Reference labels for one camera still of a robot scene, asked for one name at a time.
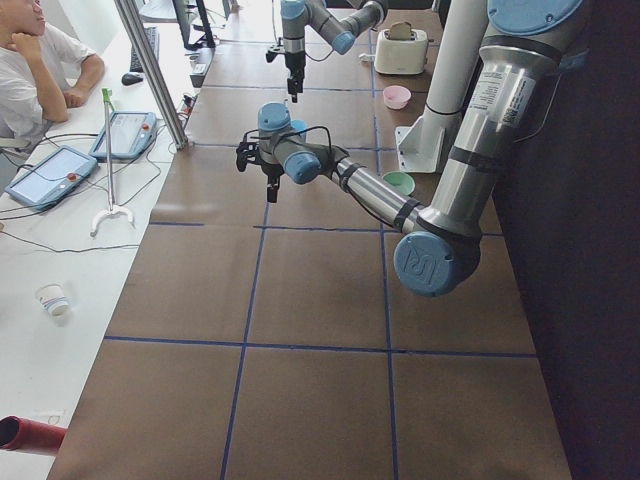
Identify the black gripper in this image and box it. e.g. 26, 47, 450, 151
266, 42, 306, 103
236, 130, 284, 202

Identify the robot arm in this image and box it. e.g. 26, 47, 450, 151
236, 1, 591, 297
266, 0, 388, 103

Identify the black monitor stand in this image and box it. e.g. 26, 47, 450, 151
172, 0, 215, 51

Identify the pink bowl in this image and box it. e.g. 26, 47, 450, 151
382, 85, 412, 110

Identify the cream toaster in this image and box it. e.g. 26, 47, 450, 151
374, 29, 429, 75

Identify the toast slice in toaster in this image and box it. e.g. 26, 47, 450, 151
388, 21, 412, 41

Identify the green bowl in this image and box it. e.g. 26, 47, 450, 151
382, 171, 415, 196

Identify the black keyboard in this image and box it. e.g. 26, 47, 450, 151
128, 25, 160, 74

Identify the teach pendant far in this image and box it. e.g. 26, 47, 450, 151
109, 111, 158, 163

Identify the teach pendant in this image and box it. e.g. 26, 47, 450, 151
109, 111, 158, 163
5, 146, 98, 211

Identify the black computer mouse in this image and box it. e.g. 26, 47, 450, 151
121, 72, 144, 86

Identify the reacher grabber tool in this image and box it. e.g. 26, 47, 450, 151
90, 88, 135, 238

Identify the teach pendant near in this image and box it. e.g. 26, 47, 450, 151
5, 146, 98, 211

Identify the paper cup on side table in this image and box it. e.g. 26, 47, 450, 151
34, 283, 71, 317

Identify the seated person in white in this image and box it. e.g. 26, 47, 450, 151
1, 0, 105, 141

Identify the red cylinder object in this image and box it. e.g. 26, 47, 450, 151
1, 416, 67, 456

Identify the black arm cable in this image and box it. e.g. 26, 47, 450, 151
272, 0, 351, 64
244, 124, 401, 226

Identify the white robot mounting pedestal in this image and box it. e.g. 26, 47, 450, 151
395, 0, 488, 173

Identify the aluminium frame post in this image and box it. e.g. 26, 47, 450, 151
114, 0, 188, 151

